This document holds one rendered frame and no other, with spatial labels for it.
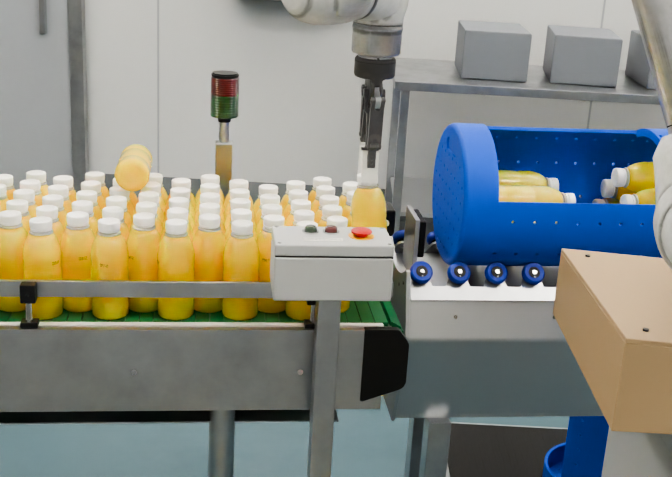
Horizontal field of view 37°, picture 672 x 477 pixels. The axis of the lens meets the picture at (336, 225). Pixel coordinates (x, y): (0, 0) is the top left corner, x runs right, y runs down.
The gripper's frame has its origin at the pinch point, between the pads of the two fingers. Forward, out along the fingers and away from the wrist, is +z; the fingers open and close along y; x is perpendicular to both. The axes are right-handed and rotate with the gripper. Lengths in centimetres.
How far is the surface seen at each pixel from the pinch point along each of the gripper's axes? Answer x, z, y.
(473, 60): -87, 20, 260
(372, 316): -1.7, 27.8, -6.9
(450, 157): -18.0, 0.7, 9.7
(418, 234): -11.8, 15.2, 4.6
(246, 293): 22.3, 21.6, -11.2
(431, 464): -18, 65, 0
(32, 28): 122, 27, 356
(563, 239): -38.3, 12.8, -3.8
